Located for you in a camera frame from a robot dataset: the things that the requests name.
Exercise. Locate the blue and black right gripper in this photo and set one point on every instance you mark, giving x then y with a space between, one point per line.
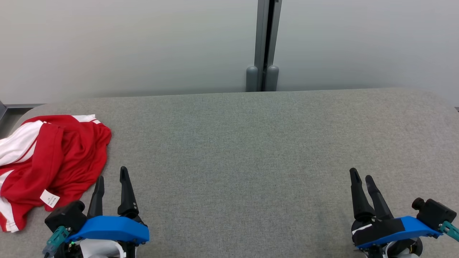
391 229

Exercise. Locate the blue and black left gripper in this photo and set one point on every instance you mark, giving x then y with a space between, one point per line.
114 229

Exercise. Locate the red jersey with number 23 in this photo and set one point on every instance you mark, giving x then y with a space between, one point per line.
82 154

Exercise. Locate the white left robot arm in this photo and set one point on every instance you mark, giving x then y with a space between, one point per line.
100 249

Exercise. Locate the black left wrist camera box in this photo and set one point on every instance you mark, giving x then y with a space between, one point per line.
68 215

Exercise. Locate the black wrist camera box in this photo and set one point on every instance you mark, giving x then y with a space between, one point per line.
68 215
434 213

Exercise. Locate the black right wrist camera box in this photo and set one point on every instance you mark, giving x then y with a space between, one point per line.
434 213

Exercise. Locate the grey partition joint post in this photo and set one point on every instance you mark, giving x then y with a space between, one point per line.
261 43

